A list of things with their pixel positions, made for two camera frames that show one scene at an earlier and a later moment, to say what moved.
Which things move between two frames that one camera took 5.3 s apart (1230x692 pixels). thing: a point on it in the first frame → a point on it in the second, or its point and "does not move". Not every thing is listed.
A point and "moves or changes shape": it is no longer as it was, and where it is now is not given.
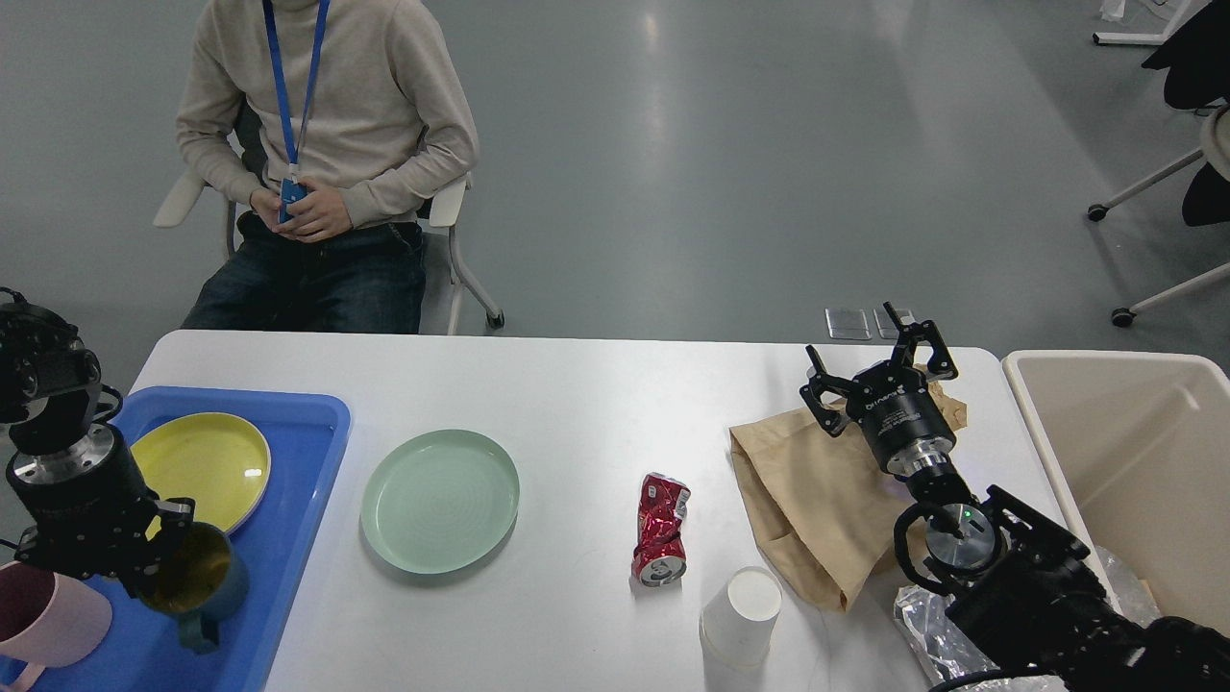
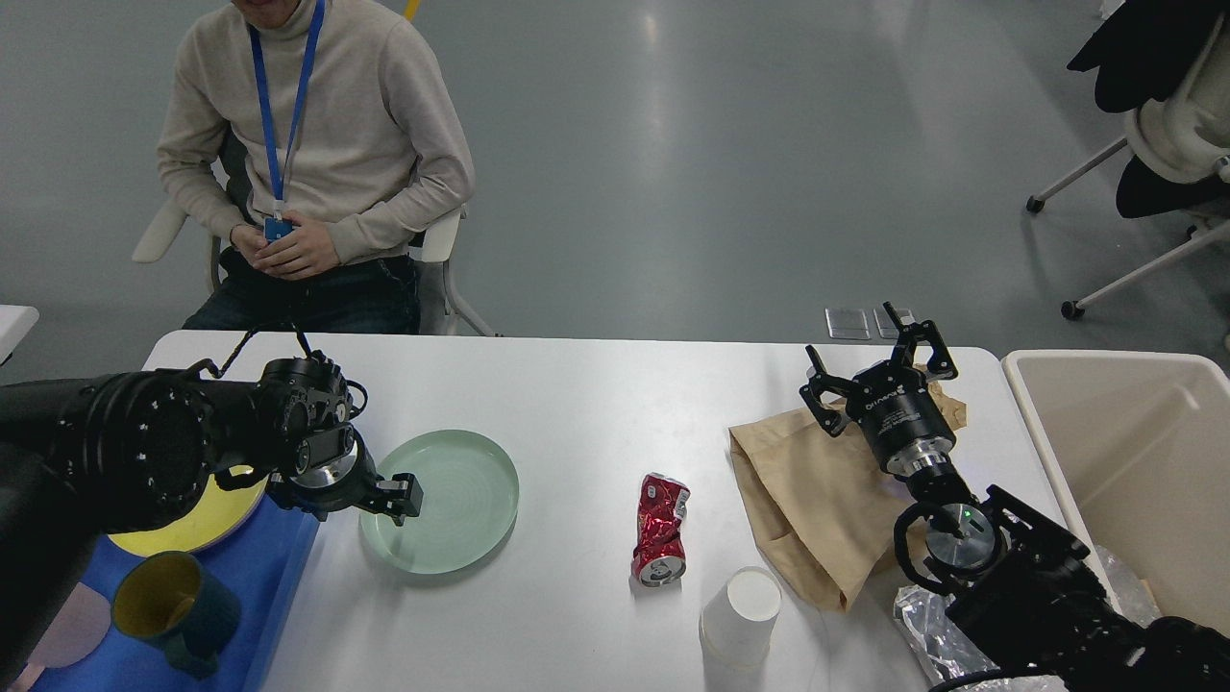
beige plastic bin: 1136,444 does not move
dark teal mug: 203,580 moves or changes shape
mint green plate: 438,501 does not move
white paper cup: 737,627 does not move
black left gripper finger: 176,516 → 398,496
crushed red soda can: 659,558 does not move
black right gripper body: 903,420 does not move
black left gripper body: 90,507 → 328,471
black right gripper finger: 832,421 does not move
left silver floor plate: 847,323 does not move
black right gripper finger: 941,365 does not move
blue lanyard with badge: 294,185 → 278,227
